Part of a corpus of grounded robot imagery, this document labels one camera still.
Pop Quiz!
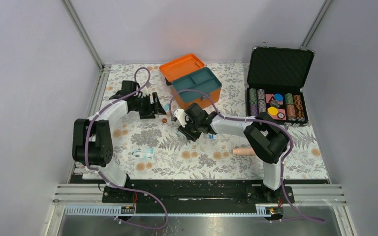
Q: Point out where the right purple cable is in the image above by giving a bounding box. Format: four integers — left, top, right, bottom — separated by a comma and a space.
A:
169, 89, 327, 224

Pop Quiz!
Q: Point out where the black foam-lined case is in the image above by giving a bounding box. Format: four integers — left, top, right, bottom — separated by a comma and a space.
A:
246, 47, 315, 127

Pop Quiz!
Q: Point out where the floral tablecloth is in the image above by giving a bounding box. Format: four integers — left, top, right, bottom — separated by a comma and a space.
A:
82, 63, 330, 180

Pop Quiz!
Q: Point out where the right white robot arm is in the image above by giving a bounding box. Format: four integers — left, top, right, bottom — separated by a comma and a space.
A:
172, 103, 293, 203

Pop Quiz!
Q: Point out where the teal divided tray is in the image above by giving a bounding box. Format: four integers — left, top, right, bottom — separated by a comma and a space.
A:
172, 67, 222, 104

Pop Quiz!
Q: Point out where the white teal dressing packet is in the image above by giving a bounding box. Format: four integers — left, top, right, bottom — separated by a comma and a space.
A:
132, 147, 155, 160

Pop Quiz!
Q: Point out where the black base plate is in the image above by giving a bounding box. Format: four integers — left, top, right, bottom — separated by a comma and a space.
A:
102, 178, 329, 215

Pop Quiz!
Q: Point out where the orange plastic medicine box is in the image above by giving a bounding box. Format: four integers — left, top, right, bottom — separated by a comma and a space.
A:
159, 54, 222, 109

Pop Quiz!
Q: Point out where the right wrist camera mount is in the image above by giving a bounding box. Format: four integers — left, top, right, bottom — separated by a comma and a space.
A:
173, 109, 187, 128

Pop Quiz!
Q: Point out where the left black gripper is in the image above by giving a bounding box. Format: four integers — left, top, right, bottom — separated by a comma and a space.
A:
132, 92, 166, 119

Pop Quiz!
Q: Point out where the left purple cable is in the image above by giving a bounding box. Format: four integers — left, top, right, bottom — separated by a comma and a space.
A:
84, 67, 169, 230

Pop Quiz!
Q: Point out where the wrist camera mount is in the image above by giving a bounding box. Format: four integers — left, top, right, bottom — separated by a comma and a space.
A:
173, 109, 187, 128
138, 87, 150, 98

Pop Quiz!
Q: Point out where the blue white wipe packet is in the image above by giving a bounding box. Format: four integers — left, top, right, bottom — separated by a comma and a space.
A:
206, 134, 217, 140

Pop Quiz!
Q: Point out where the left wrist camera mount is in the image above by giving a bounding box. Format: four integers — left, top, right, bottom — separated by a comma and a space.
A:
138, 87, 150, 98

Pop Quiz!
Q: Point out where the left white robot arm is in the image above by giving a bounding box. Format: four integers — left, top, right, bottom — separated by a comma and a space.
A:
72, 80, 166, 202

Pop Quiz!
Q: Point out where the slotted cable duct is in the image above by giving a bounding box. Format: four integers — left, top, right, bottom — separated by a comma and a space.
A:
64, 205, 271, 217

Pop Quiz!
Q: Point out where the purple cable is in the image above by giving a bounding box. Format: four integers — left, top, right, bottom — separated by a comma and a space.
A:
84, 67, 169, 230
169, 89, 327, 224

